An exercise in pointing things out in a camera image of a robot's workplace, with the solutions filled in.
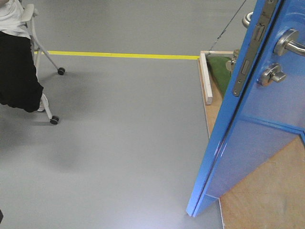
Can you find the blue door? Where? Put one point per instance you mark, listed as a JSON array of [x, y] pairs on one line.
[[252, 127]]

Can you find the white front frame rail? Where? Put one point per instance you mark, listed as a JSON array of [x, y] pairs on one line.
[[207, 88]]

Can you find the steel door lever handle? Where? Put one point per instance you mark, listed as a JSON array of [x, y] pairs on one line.
[[287, 42]]

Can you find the white rolling chair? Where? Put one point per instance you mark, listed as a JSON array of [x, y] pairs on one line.
[[28, 14]]

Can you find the steel outer door handle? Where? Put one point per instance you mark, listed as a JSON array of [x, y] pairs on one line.
[[247, 19]]

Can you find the yellow floor tape line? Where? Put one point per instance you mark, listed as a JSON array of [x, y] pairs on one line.
[[125, 55]]

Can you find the steel lock face plate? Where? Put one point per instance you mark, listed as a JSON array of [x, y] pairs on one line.
[[259, 23]]

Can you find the green sandbag left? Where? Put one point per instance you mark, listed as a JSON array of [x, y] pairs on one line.
[[220, 74]]

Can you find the plywood base platform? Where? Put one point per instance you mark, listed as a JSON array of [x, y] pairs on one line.
[[271, 196]]

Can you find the steel thumb turn lock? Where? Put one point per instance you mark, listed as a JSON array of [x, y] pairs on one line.
[[273, 73]]

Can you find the seated person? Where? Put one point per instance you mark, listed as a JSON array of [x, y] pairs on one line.
[[19, 86]]

